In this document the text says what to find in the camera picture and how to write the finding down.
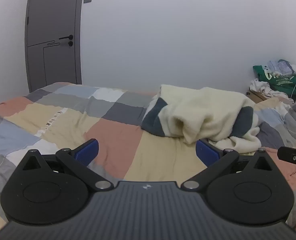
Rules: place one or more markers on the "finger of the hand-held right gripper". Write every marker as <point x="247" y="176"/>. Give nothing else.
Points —
<point x="292" y="154"/>

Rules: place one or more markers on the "clear plastic bag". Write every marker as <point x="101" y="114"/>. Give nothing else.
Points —
<point x="280" y="66"/>

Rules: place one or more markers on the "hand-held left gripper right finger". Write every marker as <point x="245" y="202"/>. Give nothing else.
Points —
<point x="206" y="153"/>

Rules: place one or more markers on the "cream sweater with blue stripes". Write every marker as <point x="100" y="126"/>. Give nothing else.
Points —
<point x="203" y="110"/>

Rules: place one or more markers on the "cardboard box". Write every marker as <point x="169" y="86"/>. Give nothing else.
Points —
<point x="257" y="96"/>

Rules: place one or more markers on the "patchwork bed cover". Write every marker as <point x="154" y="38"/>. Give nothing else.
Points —
<point x="62" y="120"/>

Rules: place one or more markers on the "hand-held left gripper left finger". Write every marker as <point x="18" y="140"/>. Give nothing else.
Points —
<point x="87" y="152"/>

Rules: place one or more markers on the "pile of white clothes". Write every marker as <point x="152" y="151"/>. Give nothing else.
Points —
<point x="262" y="86"/>

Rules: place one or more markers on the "grey door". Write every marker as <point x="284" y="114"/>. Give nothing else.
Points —
<point x="52" y="30"/>

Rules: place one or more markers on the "green bag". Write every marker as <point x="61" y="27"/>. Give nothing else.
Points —
<point x="280" y="81"/>

